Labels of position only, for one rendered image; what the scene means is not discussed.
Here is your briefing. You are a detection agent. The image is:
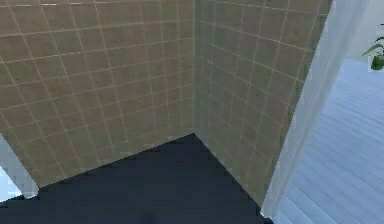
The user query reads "green house plant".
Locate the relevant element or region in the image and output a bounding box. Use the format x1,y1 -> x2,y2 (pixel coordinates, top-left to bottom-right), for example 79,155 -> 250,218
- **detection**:
361,23 -> 384,72

